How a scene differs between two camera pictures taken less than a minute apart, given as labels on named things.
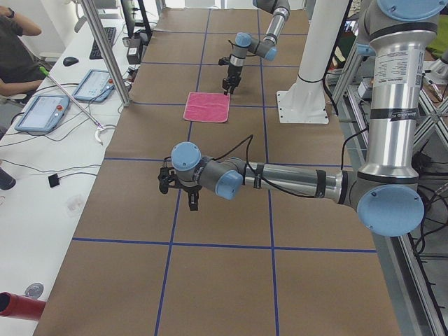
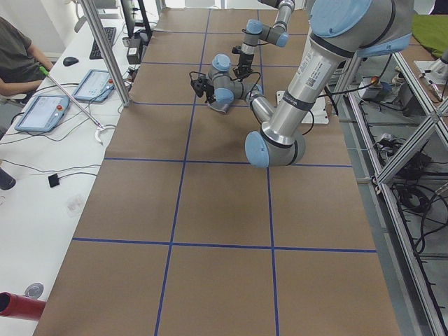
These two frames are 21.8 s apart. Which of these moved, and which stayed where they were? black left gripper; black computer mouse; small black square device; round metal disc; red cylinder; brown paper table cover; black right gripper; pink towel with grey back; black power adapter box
Moved: pink towel with grey back; black right gripper; black left gripper
Stayed: brown paper table cover; red cylinder; small black square device; black computer mouse; black power adapter box; round metal disc
